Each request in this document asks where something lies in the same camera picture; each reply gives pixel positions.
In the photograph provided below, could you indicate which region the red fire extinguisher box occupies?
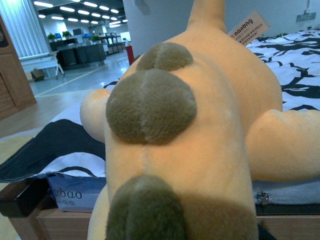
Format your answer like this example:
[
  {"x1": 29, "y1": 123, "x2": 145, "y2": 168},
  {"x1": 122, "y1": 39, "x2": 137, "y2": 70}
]
[{"x1": 126, "y1": 45, "x2": 135, "y2": 66}]

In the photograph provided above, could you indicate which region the black white patterned duvet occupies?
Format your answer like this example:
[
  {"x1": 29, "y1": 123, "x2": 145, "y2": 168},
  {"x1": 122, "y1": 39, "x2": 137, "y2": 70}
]
[{"x1": 0, "y1": 30, "x2": 320, "y2": 183}]

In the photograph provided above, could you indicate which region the dark office counter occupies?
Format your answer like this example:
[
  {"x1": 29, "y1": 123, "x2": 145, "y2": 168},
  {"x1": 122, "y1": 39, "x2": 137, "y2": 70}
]
[{"x1": 49, "y1": 41, "x2": 106, "y2": 70}]

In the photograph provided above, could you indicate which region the white toy hang tag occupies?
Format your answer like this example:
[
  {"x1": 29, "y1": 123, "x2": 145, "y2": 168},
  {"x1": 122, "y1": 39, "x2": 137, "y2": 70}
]
[{"x1": 227, "y1": 10, "x2": 270, "y2": 46}]

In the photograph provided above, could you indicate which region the white folding table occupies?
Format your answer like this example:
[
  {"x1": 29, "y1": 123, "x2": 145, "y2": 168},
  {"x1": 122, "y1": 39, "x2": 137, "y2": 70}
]
[{"x1": 18, "y1": 51, "x2": 65, "y2": 79}]

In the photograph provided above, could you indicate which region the wooden wardrobe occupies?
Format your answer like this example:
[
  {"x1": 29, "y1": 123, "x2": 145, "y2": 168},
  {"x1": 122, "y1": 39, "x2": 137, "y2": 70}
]
[{"x1": 0, "y1": 19, "x2": 37, "y2": 120}]

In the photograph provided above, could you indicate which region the wooden bed frame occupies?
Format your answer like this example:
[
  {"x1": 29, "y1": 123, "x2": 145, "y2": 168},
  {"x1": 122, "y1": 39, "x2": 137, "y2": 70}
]
[{"x1": 0, "y1": 179, "x2": 320, "y2": 240}]

